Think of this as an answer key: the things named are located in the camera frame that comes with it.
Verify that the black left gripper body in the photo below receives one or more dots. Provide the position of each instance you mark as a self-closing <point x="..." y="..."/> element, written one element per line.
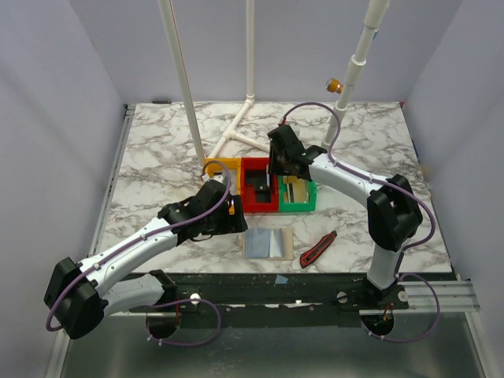
<point x="223" y="223"/>

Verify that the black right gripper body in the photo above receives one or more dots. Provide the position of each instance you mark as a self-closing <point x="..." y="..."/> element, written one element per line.
<point x="281" y="165"/>

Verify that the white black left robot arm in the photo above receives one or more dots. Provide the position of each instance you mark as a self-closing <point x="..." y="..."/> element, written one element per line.
<point x="79" y="294"/>

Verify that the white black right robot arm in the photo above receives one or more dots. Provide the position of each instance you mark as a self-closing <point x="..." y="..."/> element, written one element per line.
<point x="393" y="215"/>

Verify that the gold card in green bin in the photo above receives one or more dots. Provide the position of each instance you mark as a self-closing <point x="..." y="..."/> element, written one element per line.
<point x="296" y="192"/>

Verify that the black VIP card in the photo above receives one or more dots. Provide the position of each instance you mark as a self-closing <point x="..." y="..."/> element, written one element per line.
<point x="259" y="182"/>

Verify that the red plastic bin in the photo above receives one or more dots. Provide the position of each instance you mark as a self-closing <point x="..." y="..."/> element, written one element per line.
<point x="248" y="199"/>

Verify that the yellow plastic bin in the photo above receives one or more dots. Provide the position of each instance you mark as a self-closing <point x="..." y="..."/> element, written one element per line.
<point x="216" y="165"/>

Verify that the green plastic bin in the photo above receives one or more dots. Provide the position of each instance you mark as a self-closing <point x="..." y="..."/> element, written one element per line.
<point x="296" y="207"/>

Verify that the orange knob on pipe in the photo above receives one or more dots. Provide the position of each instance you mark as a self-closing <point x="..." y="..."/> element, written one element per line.
<point x="334" y="86"/>

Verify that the red black utility knife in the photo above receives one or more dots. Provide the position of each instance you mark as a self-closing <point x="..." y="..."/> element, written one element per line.
<point x="310" y="256"/>

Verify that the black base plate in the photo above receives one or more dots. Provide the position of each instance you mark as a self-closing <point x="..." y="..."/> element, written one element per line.
<point x="268" y="300"/>

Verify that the white PVC pipe frame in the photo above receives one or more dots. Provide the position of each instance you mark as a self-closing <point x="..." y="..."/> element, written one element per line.
<point x="373" y="19"/>

